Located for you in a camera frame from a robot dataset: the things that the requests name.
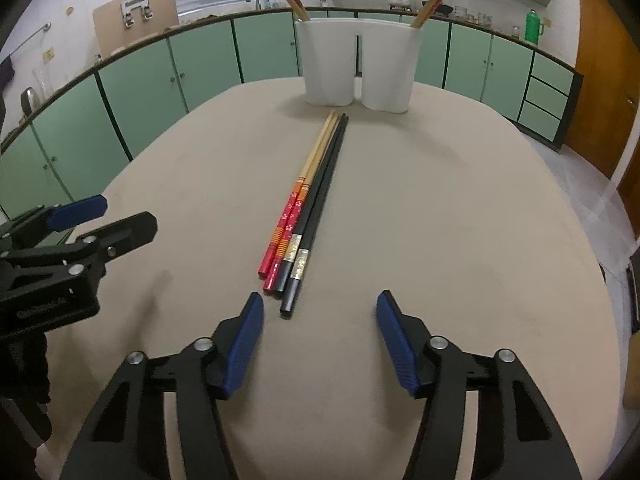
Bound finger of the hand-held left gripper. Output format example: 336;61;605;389
0;211;159;291
0;195;108;252

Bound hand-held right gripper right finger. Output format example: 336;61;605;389
376;290;583;480

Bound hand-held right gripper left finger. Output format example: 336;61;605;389
60;292;265;480

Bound bamboo chopstick red patterned end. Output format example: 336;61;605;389
263;112;340;293
258;111;335;279

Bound black chopstick silver band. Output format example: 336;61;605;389
273;114;346;298
280;116;349;318

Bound white two-compartment utensil holder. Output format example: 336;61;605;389
295;17;425;112

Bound clear glass pitcher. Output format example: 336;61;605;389
32;67;55;103

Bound green base cabinets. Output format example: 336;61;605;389
0;6;585;221

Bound wooden cutting board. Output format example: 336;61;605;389
93;0;180;58

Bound brown wooden door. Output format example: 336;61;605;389
616;145;640;241
564;0;640;181

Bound green thermos jug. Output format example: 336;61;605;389
524;9;545;45

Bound metal towel rail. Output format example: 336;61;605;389
10;22;52;56

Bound silver metal bracket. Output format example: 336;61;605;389
120;0;153;26

